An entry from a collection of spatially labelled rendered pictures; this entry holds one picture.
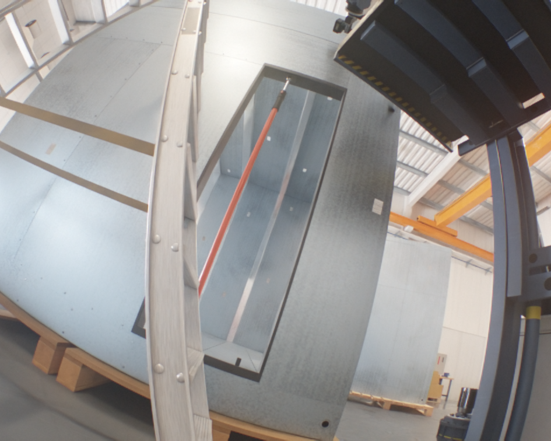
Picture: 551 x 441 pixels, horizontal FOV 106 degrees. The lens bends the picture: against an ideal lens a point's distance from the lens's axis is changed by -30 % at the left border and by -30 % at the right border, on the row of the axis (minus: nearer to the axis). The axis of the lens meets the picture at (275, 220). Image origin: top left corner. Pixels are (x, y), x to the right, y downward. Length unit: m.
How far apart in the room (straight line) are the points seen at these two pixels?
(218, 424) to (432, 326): 4.64
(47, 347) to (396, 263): 5.22
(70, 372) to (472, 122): 2.08
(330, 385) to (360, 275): 0.52
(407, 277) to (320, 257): 4.25
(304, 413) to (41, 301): 1.31
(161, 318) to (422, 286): 5.22
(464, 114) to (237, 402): 1.60
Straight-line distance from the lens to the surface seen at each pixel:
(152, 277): 0.54
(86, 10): 12.91
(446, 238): 12.73
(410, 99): 1.58
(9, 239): 1.85
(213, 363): 1.27
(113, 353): 1.39
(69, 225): 1.61
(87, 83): 2.26
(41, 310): 1.60
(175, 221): 0.57
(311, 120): 3.74
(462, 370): 13.10
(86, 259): 1.49
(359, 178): 1.60
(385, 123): 1.94
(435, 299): 5.56
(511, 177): 1.46
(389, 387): 5.26
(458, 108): 1.47
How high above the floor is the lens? 0.51
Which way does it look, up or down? 23 degrees up
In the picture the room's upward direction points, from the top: 20 degrees clockwise
